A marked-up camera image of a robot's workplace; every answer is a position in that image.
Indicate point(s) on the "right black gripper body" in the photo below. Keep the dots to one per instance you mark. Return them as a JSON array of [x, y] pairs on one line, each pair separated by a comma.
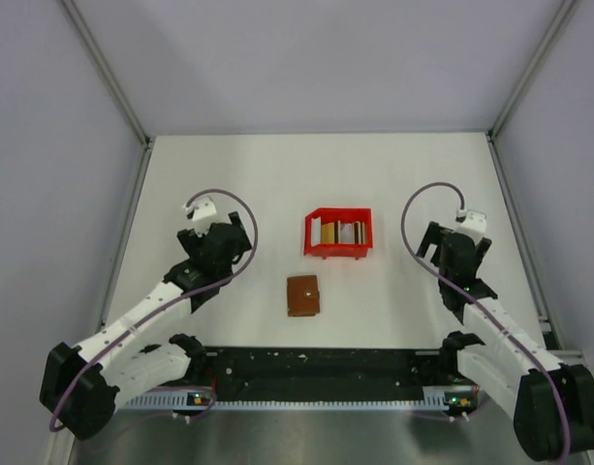
[[442, 267]]

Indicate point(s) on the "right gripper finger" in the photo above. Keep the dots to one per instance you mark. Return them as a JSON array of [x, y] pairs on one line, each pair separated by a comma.
[[433, 236], [481, 250]]

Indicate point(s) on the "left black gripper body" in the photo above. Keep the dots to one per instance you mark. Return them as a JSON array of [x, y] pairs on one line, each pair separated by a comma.
[[228, 272]]

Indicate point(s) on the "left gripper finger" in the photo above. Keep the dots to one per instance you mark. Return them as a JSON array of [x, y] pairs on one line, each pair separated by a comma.
[[239, 236], [189, 241]]

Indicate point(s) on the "brown leather card holder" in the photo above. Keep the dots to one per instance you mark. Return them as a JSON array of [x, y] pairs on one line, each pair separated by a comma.
[[303, 296]]

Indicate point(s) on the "red plastic card bin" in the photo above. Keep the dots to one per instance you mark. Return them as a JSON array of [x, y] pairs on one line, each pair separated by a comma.
[[343, 214]]

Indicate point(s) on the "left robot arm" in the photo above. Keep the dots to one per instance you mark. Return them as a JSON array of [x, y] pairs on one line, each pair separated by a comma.
[[85, 384]]

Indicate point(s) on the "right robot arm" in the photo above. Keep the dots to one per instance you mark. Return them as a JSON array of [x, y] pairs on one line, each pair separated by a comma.
[[550, 402]]

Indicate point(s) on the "stack of cards in bin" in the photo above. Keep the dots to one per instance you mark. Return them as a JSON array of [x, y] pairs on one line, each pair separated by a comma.
[[337, 232]]

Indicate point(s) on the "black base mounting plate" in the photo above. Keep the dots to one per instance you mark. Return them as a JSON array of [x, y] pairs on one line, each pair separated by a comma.
[[313, 374]]

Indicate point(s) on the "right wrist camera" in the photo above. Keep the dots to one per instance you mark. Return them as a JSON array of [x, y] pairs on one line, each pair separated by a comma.
[[471, 223]]

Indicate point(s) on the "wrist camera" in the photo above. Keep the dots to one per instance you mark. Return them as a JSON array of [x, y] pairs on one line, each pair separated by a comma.
[[201, 212], [471, 223]]

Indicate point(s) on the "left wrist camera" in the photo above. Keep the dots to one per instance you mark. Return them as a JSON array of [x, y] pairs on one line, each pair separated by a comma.
[[201, 212]]

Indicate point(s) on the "white slotted cable duct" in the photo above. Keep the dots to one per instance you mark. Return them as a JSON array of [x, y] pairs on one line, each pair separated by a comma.
[[431, 400]]

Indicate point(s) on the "aluminium frame right post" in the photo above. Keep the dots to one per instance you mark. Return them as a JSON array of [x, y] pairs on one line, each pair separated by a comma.
[[563, 15]]

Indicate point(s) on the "aluminium frame post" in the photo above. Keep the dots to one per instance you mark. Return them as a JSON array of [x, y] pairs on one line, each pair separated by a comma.
[[563, 15], [104, 70]]

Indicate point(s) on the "aluminium frame left post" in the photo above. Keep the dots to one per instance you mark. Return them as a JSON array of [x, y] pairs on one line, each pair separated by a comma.
[[104, 70]]

